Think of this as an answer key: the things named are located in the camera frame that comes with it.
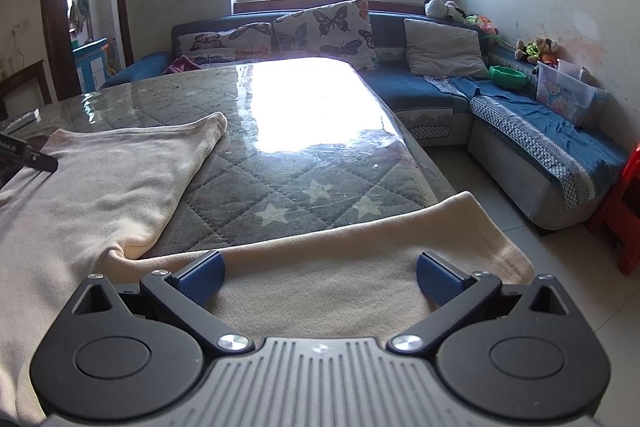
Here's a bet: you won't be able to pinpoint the cream knit sweater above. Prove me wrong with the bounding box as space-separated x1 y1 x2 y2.
1 114 534 426

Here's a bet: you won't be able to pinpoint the flat grey box on table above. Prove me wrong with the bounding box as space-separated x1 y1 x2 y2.
0 108 40 134

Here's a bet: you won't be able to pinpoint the blue small cabinet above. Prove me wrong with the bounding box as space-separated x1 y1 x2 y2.
73 38 110 93

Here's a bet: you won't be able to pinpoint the red plastic stool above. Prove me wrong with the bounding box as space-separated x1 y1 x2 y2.
588 146 640 275

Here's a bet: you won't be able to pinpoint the magenta cloth on sofa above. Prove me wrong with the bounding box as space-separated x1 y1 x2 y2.
163 55 201 75

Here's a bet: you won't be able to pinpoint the left butterfly pillow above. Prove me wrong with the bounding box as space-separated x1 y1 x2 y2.
177 23 276 66

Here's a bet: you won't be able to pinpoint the butterfly pillow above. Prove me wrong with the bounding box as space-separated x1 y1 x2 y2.
177 23 276 66
272 0 378 72

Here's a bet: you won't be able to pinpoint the clear plastic storage box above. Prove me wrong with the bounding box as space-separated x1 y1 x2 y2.
536 60 608 128

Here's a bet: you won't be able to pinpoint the green plastic bowl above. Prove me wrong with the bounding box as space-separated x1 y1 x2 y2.
488 66 529 90

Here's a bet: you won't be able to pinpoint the blue corner sofa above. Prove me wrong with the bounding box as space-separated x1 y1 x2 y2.
110 4 627 231

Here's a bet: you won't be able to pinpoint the colourful plush toys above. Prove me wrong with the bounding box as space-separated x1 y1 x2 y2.
514 37 560 67

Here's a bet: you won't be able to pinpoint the grey plain cushion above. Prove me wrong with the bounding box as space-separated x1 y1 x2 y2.
404 18 489 78

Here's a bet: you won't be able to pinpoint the right butterfly pillow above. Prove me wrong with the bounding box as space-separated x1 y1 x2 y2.
272 0 378 72

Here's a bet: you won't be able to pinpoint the panda plush toy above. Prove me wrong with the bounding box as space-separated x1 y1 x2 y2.
424 0 466 23

